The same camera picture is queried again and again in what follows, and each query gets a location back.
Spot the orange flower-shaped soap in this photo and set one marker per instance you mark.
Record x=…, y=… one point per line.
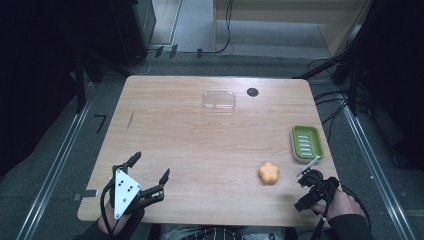
x=268, y=173

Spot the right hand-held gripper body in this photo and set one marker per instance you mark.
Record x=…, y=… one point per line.
x=325, y=190

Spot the person's right hand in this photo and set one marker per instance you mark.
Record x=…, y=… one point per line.
x=343, y=205

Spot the black round table grommet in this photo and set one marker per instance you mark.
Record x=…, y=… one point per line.
x=252, y=92

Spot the clear plastic box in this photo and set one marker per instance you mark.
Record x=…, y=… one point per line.
x=219, y=100

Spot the person's left hand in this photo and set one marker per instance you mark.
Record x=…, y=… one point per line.
x=107, y=224

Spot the grey tape tab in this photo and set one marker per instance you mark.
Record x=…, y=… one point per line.
x=86, y=194

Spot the metal floor rail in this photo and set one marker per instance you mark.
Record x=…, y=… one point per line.
x=376, y=173
x=55, y=166

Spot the dark curtain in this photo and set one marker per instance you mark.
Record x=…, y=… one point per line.
x=396, y=73
x=36, y=73

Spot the green soap dish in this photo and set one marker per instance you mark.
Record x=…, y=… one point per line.
x=307, y=142

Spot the black cabinet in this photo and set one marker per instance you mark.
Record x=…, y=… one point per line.
x=133, y=30

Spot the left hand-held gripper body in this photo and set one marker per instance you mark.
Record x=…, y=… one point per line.
x=124, y=191

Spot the light wooden furniture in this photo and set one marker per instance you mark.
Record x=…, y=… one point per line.
x=293, y=13

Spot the black stand legs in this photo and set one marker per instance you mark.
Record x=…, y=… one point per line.
x=336, y=66
x=87, y=71

